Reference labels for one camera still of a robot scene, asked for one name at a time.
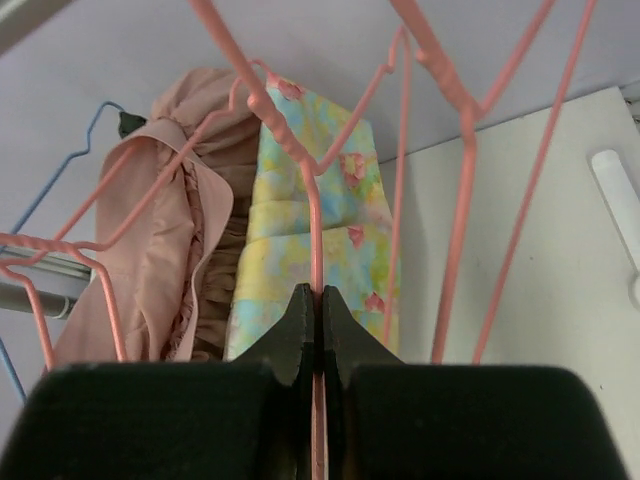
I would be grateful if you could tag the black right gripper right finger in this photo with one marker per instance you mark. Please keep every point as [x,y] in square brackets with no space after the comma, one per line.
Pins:
[387,419]

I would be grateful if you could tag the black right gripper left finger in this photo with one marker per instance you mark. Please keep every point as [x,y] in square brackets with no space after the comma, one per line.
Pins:
[244,419]

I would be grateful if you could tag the yellow blue tie-dye skirt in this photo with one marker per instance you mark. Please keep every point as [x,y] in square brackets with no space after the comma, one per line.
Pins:
[356,225]

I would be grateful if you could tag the pink pleated skirt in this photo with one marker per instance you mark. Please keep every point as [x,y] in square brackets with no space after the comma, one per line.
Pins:
[165,240]

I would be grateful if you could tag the pink hanger of white skirt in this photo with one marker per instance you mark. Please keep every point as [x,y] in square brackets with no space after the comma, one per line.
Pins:
[461,285]

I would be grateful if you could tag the pink hanger of tie-dye skirt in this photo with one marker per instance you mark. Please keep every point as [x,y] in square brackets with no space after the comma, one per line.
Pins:
[427,51]

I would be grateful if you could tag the pink hanger of red skirt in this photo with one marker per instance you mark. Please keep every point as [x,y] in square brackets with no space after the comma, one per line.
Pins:
[400,38]

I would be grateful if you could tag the dark grey dotted skirt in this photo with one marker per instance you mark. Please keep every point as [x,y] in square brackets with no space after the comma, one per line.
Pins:
[129,123]

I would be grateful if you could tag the white metal clothes rack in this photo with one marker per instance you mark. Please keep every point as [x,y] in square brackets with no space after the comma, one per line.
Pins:
[617,190]

